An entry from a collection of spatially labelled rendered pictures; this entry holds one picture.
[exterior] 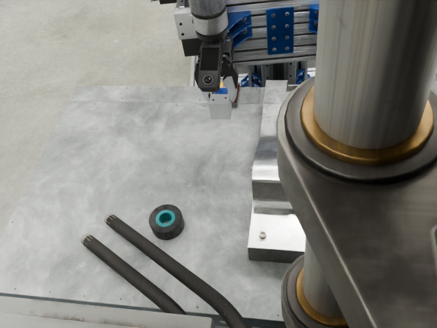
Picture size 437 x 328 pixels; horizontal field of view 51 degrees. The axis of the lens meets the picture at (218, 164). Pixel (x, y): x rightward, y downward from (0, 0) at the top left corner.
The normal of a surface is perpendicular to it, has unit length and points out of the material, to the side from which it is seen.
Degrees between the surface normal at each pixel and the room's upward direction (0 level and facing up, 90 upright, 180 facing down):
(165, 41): 0
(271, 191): 84
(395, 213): 0
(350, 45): 90
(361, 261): 0
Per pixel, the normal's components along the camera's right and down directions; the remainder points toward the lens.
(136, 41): -0.11, -0.62
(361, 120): -0.41, 0.74
